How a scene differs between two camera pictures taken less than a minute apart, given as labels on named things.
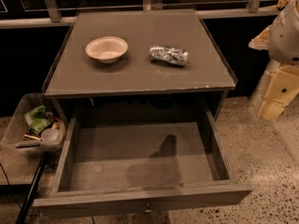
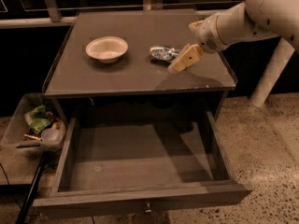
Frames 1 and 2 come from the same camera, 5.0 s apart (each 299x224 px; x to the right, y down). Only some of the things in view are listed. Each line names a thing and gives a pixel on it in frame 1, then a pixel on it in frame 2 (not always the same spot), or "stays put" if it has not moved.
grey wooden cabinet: x=138 y=65 stays put
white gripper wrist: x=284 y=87 → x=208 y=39
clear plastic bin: x=34 y=126 stays put
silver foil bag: x=175 y=56 stays put
